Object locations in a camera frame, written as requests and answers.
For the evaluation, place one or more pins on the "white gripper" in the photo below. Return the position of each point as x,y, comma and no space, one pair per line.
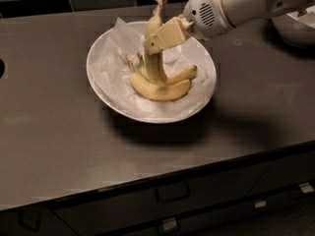
204,11

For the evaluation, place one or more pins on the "long front banana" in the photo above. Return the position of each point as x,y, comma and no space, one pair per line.
153,62

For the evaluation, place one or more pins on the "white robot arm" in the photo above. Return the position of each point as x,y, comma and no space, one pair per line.
240,12

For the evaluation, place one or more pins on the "back banana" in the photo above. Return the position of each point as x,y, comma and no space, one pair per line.
187,74

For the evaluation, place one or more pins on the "white bowl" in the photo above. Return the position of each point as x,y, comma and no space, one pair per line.
297,28
200,59

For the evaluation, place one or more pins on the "middle banana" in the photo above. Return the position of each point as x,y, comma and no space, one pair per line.
154,92

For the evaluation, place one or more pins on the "white bowl at right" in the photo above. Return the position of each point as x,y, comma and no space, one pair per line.
297,28

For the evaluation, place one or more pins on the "white paper liner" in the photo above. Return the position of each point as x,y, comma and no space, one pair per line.
111,72

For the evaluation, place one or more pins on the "dark cabinet drawer front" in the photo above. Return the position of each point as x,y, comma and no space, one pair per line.
199,197

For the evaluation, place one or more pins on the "black drawer handle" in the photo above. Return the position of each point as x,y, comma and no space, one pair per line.
172,192
28,220

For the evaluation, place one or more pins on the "lower drawer handle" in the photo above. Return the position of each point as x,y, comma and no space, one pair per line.
168,226

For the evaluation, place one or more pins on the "right drawer handle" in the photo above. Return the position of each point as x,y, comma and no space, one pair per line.
302,191

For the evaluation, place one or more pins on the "black left drawer handle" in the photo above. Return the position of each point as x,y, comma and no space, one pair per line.
28,220

